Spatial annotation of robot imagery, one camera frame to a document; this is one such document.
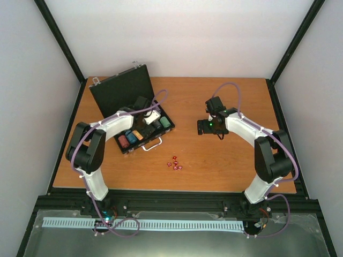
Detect blue poker chip stack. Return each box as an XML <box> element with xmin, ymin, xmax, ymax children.
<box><xmin>125</xmin><ymin>130</ymin><xmax>137</xmax><ymax>144</ymax></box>

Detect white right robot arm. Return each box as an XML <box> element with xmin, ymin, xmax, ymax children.
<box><xmin>197</xmin><ymin>108</ymin><xmax>299</xmax><ymax>216</ymax></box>

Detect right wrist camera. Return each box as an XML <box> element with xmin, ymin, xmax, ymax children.
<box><xmin>205</xmin><ymin>96</ymin><xmax>225</xmax><ymax>117</ymax></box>

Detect red texas holdem card box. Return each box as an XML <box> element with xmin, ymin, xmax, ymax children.
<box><xmin>132</xmin><ymin>130</ymin><xmax>144</xmax><ymax>141</ymax></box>

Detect green poker chip stack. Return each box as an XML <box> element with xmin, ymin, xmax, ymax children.
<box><xmin>159</xmin><ymin>116</ymin><xmax>171</xmax><ymax>128</ymax></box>

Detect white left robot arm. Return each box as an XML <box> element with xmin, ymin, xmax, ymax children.
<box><xmin>65</xmin><ymin>107</ymin><xmax>158</xmax><ymax>216</ymax></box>

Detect black aluminium frame rail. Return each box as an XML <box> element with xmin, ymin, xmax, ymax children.
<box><xmin>34</xmin><ymin>188</ymin><xmax>321</xmax><ymax>222</ymax></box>

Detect dark grey poker chip stack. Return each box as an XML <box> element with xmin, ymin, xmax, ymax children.
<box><xmin>152</xmin><ymin>120</ymin><xmax>162</xmax><ymax>130</ymax></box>

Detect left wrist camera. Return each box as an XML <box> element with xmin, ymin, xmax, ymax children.
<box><xmin>135</xmin><ymin>97</ymin><xmax>161</xmax><ymax>125</ymax></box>

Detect white slotted cable duct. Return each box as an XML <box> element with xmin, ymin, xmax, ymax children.
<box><xmin>41</xmin><ymin>217</ymin><xmax>244</xmax><ymax>232</ymax></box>

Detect pink red poker chip stack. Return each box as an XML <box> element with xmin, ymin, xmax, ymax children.
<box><xmin>118</xmin><ymin>135</ymin><xmax>130</xmax><ymax>149</ymax></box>

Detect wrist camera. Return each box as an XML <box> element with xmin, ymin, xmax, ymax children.
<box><xmin>205</xmin><ymin>96</ymin><xmax>225</xmax><ymax>117</ymax></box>
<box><xmin>135</xmin><ymin>97</ymin><xmax>161</xmax><ymax>125</ymax></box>

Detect black poker set case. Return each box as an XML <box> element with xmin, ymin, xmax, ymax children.
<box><xmin>90</xmin><ymin>62</ymin><xmax>175</xmax><ymax>154</ymax></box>

